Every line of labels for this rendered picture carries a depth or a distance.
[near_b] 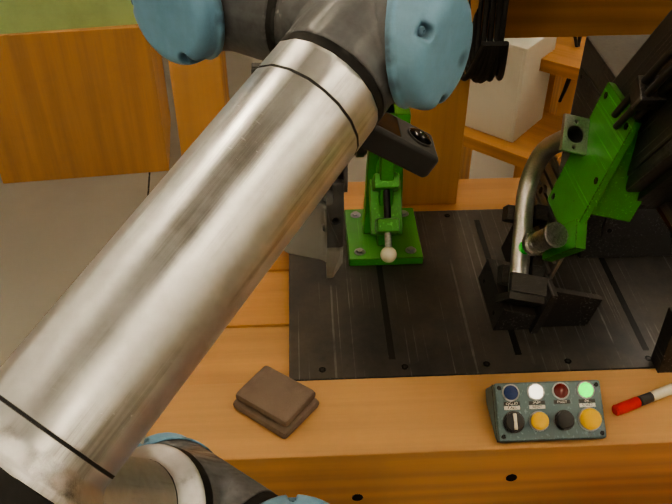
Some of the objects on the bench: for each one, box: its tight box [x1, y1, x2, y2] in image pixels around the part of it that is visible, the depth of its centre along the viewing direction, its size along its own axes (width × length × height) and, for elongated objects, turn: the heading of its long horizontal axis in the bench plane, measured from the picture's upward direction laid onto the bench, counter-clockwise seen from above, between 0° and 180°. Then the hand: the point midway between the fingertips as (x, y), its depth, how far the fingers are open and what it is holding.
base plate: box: [289, 209, 672, 381], centre depth 138 cm, size 42×110×2 cm, turn 93°
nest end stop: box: [496, 291, 545, 307], centre depth 125 cm, size 4×7×6 cm, turn 93°
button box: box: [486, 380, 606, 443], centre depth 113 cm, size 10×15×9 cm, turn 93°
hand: (336, 252), depth 80 cm, fingers open, 4 cm apart
